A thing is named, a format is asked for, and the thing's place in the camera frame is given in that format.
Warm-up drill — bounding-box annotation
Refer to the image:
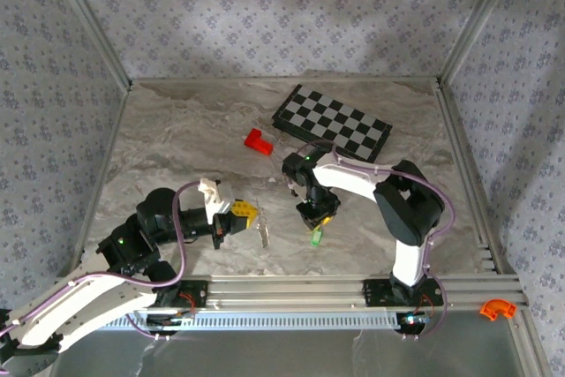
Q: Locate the aluminium frame post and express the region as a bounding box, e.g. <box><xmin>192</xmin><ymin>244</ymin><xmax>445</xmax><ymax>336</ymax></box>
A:
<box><xmin>439</xmin><ymin>0</ymin><xmax>527</xmax><ymax>86</ymax></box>
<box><xmin>41</xmin><ymin>0</ymin><xmax>133</xmax><ymax>89</ymax></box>

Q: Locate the white slotted cable duct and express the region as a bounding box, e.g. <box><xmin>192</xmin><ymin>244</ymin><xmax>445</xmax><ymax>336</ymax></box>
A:
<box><xmin>107</xmin><ymin>308</ymin><xmax>401</xmax><ymax>333</ymax></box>

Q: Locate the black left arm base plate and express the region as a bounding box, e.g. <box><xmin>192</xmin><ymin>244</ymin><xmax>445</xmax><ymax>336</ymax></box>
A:
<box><xmin>152</xmin><ymin>279</ymin><xmax>208</xmax><ymax>308</ymax></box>

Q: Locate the controller board with LED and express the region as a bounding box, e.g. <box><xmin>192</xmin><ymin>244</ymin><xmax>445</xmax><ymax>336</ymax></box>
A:
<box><xmin>147</xmin><ymin>313</ymin><xmax>195</xmax><ymax>329</ymax></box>
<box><xmin>396</xmin><ymin>311</ymin><xmax>432</xmax><ymax>334</ymax></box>

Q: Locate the black and white chessboard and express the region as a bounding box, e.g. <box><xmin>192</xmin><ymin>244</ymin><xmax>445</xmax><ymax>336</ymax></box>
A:
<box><xmin>270</xmin><ymin>83</ymin><xmax>393</xmax><ymax>164</ymax></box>

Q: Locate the aluminium front rail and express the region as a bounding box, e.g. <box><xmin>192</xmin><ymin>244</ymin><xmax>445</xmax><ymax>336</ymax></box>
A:
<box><xmin>178</xmin><ymin>274</ymin><xmax>530</xmax><ymax>312</ymax></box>

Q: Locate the red plastic block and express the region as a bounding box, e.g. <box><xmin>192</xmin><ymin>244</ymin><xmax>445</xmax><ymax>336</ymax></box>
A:
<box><xmin>244</xmin><ymin>128</ymin><xmax>275</xmax><ymax>157</ymax></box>

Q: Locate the metal key organizer with rings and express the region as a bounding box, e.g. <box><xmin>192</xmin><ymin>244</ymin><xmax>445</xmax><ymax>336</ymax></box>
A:
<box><xmin>253</xmin><ymin>199</ymin><xmax>272</xmax><ymax>249</ymax></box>

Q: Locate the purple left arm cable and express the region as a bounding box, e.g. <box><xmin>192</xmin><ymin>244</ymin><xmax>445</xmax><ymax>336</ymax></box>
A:
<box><xmin>0</xmin><ymin>180</ymin><xmax>208</xmax><ymax>343</ymax></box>

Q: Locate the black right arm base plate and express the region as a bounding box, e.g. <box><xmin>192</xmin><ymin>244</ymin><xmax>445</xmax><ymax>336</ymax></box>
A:
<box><xmin>362</xmin><ymin>277</ymin><xmax>444</xmax><ymax>307</ymax></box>

